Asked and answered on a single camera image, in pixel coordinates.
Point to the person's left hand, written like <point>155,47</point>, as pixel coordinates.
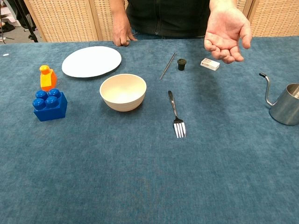
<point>224,30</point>

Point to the black tripod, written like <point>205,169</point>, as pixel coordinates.
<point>29,25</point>

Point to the person's left forearm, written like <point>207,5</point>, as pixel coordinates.
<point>223,3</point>

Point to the steel fork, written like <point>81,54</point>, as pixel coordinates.
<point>174,108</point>

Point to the blue toy brick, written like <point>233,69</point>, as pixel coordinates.
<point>50,108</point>

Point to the person's right hand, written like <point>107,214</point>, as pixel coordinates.
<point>121,33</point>

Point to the small white box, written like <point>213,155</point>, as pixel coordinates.
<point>209,64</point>

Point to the thin metal chopstick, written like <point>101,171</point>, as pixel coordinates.
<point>167,66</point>

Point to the blue table cloth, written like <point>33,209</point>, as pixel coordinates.
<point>140,175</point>

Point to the person's torso in black jacket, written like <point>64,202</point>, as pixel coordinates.
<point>168,16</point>

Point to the wicker folding screen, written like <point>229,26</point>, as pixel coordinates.
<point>273,16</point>
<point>67,18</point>

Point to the small black cap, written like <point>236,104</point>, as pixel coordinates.
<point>181,64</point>

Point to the person's right forearm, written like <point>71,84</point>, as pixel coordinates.
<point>119,11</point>

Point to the cream ribbed bowl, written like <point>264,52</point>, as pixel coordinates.
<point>123,93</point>

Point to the orange block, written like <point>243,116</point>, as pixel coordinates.
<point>47,79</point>

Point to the white round plate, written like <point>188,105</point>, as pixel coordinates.
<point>91,61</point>

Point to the metal cup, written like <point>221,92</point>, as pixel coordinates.
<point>286,107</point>

